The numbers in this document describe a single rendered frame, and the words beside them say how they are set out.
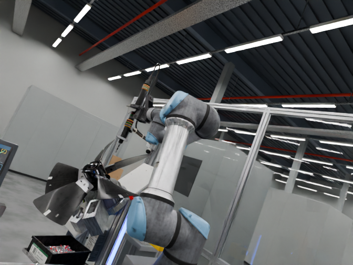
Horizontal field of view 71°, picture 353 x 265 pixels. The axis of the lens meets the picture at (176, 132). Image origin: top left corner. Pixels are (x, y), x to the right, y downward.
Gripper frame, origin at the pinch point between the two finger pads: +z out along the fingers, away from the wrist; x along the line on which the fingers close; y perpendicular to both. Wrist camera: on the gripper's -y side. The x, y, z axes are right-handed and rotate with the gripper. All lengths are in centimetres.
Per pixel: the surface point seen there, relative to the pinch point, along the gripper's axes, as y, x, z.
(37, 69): -183, 157, 1196
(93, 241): 90, 26, 17
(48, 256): 79, -25, -31
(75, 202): 62, -10, -3
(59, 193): 61, -18, 3
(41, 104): -7, 83, 535
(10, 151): 42, -59, -43
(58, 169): 53, -12, 33
